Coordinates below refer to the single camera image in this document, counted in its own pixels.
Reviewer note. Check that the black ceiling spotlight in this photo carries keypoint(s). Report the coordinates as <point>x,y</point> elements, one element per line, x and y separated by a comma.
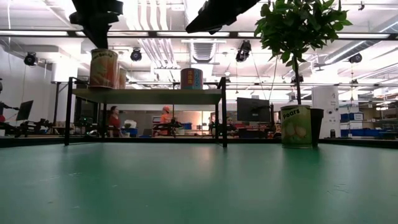
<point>30,59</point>
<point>243,51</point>
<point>355,58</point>
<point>136,55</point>

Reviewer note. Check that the person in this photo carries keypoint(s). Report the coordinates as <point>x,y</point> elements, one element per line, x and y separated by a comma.
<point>166,119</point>
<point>230,124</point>
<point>114,121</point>

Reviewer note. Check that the green leafy plant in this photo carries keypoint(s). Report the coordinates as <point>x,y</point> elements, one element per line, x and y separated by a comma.
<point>295,25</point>

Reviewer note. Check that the green beans can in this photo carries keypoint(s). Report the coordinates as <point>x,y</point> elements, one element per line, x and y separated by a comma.
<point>104,71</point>

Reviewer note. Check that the small blue corn can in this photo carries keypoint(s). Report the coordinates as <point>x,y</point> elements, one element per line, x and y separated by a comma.
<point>191,79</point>

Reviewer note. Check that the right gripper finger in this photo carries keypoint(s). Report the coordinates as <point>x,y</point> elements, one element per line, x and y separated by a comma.
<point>205,26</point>

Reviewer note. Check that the orange corn can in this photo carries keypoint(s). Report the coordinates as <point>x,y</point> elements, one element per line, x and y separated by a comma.
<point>122,79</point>

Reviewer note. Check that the green table mat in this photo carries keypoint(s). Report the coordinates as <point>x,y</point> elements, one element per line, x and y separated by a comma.
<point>155,186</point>

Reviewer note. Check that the green pears can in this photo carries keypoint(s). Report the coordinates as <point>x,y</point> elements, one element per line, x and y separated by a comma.
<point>295,127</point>

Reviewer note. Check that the small dark monitor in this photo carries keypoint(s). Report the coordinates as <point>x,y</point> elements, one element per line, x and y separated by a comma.
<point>25,110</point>

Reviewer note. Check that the white pillar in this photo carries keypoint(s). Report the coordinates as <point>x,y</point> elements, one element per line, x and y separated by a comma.
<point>326,112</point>

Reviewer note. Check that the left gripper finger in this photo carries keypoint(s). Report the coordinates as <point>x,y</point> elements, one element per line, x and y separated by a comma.
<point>100,40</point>

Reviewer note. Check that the blue storage bins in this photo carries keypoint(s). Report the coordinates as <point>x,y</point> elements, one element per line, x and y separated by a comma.
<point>367,132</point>
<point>354,116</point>

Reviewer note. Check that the black table frame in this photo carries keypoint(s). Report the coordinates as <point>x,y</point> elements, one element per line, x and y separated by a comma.
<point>155,140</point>

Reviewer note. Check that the large dark monitor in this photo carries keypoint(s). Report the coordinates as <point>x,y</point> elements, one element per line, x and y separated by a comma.
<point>253,109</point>

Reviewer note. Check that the black plant pot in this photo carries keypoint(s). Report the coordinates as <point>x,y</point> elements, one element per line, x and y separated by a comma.
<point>317,127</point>

